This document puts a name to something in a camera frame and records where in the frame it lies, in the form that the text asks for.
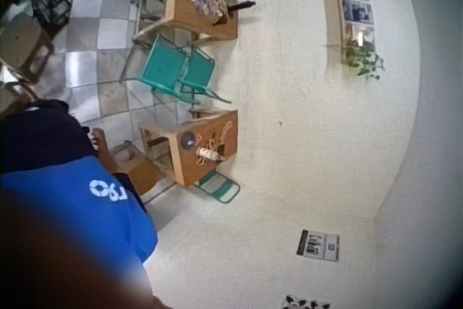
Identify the person's right hand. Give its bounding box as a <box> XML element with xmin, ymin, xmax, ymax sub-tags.
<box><xmin>85</xmin><ymin>126</ymin><xmax>108</xmax><ymax>151</ymax></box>

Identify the small wooden stool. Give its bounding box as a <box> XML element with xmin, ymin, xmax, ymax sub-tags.
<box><xmin>109</xmin><ymin>140</ymin><xmax>159</xmax><ymax>196</ymax></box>

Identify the round blue plate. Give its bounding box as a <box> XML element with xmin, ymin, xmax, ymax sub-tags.
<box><xmin>180</xmin><ymin>131</ymin><xmax>197</xmax><ymax>151</ymax></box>

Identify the wooden table with white bottle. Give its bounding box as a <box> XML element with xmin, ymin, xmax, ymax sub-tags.
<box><xmin>138</xmin><ymin>109</ymin><xmax>239</xmax><ymax>187</ymax></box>

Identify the white bottle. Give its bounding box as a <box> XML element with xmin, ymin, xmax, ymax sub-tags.
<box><xmin>196</xmin><ymin>147</ymin><xmax>221</xmax><ymax>161</ymax></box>

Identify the wooden condiment holder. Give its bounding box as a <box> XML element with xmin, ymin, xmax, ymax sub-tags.
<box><xmin>205</xmin><ymin>0</ymin><xmax>233</xmax><ymax>27</ymax></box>
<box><xmin>197</xmin><ymin>131</ymin><xmax>228</xmax><ymax>165</ymax></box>

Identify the light wooden stool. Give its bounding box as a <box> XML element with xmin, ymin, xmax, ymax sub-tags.
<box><xmin>0</xmin><ymin>12</ymin><xmax>56</xmax><ymax>84</ymax></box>

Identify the wooden table with black bottle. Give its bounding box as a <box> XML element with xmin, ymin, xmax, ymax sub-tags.
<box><xmin>132</xmin><ymin>0</ymin><xmax>240</xmax><ymax>43</ymax></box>

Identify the black bottle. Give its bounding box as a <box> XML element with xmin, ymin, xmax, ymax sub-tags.
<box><xmin>226</xmin><ymin>0</ymin><xmax>258</xmax><ymax>12</ymax></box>

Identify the green hanging plant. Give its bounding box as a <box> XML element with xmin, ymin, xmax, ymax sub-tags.
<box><xmin>344</xmin><ymin>39</ymin><xmax>386</xmax><ymax>81</ymax></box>

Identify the black and white wall poster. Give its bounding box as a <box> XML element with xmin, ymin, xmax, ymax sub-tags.
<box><xmin>296</xmin><ymin>229</ymin><xmax>341</xmax><ymax>263</ymax></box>

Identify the black and white wall sticker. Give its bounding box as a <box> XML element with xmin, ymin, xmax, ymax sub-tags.
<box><xmin>281</xmin><ymin>294</ymin><xmax>332</xmax><ymax>309</ymax></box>

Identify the wooden wall shelf with pictures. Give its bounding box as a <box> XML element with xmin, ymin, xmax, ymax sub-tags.
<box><xmin>317</xmin><ymin>0</ymin><xmax>377</xmax><ymax>66</ymax></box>

